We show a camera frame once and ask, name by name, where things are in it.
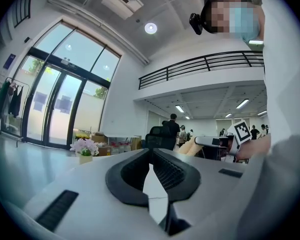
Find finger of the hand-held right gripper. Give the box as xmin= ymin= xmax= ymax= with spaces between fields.
xmin=194 ymin=136 xmax=221 ymax=147

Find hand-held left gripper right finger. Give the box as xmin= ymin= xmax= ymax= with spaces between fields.
xmin=151 ymin=148 xmax=202 ymax=205

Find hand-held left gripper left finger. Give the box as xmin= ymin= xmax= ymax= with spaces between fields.
xmin=105 ymin=148 xmax=151 ymax=208

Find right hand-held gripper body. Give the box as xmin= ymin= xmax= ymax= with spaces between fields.
xmin=218 ymin=119 xmax=252 ymax=164

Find person's right forearm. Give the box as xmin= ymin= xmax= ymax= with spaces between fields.
xmin=236 ymin=133 xmax=273 ymax=161

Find large cardboard box yellow label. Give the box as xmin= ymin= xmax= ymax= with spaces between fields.
xmin=97 ymin=145 xmax=113 ymax=157

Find pink flowers in white pot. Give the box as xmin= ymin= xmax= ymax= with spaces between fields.
xmin=69 ymin=138 xmax=100 ymax=165

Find open cardboard box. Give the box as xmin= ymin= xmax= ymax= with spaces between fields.
xmin=91 ymin=132 xmax=108 ymax=145

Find black mesh office chair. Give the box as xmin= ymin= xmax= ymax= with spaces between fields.
xmin=144 ymin=125 xmax=177 ymax=152

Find black bin with yellow lid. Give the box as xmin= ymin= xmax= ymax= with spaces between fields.
xmin=74 ymin=131 xmax=91 ymax=140

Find person's white shirt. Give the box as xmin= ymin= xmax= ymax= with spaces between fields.
xmin=236 ymin=0 xmax=300 ymax=240

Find black mezzanine railing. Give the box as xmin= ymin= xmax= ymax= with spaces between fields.
xmin=13 ymin=0 xmax=35 ymax=29
xmin=138 ymin=50 xmax=265 ymax=91

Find glass entrance door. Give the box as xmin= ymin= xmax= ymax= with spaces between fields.
xmin=21 ymin=20 xmax=122 ymax=150

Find light blue face mask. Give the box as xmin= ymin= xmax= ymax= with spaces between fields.
xmin=228 ymin=6 xmax=262 ymax=44

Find person's head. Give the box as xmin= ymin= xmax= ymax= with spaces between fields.
xmin=204 ymin=0 xmax=263 ymax=44

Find round ceiling light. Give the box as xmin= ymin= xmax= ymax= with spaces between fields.
xmin=144 ymin=22 xmax=158 ymax=34

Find clothes rack with garments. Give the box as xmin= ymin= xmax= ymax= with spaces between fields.
xmin=0 ymin=76 xmax=31 ymax=149

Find black head camera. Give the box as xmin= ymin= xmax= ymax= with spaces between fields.
xmin=189 ymin=0 xmax=213 ymax=36

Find blue wall poster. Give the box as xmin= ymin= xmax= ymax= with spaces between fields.
xmin=3 ymin=53 xmax=17 ymax=70

